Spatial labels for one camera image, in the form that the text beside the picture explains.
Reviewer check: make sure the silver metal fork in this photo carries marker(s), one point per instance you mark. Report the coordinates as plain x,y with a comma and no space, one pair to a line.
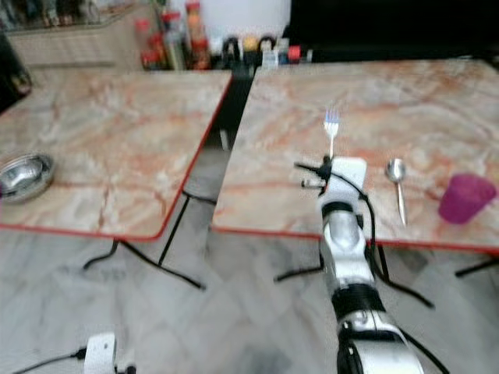
331,125

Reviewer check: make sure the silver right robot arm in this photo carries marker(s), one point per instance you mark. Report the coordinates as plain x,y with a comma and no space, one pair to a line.
349,253

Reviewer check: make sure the silver metal spoon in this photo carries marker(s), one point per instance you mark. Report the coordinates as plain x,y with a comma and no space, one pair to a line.
396,171

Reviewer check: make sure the marble top folding table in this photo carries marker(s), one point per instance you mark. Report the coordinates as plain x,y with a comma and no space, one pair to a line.
421,117
117,136

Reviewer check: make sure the small red cap jar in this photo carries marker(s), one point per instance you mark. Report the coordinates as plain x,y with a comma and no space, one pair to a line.
294,55

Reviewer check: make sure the dark bottle white label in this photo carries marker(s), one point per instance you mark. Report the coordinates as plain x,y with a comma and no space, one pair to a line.
269,53

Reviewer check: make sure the purple plastic cup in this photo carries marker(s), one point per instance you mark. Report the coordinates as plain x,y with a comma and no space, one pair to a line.
466,199

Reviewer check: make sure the large black appliance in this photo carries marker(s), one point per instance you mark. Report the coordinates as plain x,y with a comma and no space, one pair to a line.
390,27

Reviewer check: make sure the round steel bowl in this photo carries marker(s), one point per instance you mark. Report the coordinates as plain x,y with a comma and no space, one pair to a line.
27,174

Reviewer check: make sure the black chair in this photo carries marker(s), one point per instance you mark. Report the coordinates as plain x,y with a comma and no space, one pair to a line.
12,74

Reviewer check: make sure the tall orange sauce bottle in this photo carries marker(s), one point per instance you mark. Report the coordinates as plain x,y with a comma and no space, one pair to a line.
196,36

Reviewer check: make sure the clear red cap bottle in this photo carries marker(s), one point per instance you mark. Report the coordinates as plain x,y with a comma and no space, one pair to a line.
171,40

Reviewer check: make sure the short red cap sauce bottle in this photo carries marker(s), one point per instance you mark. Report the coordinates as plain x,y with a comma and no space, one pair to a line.
146,48

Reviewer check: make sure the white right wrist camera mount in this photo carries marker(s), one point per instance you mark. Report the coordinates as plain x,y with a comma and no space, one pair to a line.
349,178

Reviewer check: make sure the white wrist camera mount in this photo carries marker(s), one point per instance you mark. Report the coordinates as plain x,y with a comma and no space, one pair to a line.
101,352
349,178

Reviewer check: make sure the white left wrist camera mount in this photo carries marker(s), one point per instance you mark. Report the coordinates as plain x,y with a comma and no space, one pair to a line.
101,352

